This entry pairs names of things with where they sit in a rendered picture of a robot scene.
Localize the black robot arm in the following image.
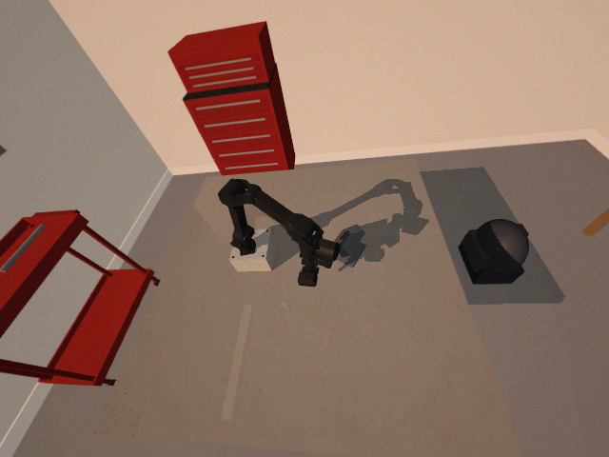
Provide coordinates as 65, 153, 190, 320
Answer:
218, 179, 341, 268

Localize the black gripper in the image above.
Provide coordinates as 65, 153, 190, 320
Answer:
298, 252, 319, 287

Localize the dark grey sloped panel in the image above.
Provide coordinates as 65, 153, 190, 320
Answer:
334, 225, 366, 268

